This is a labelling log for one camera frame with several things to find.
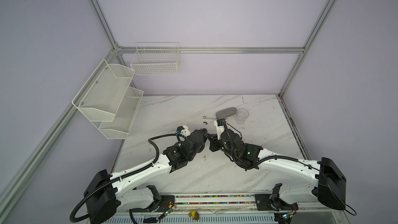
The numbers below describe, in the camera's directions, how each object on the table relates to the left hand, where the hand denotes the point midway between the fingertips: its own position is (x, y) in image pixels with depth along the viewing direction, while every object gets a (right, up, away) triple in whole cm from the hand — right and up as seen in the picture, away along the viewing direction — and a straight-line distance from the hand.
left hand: (209, 131), depth 76 cm
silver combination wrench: (-2, +5, +32) cm, 32 cm away
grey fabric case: (+13, +9, +30) cm, 34 cm away
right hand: (-2, -2, 0) cm, 3 cm away
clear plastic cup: (+24, +7, +30) cm, 39 cm away
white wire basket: (-33, +43, +20) cm, 57 cm away
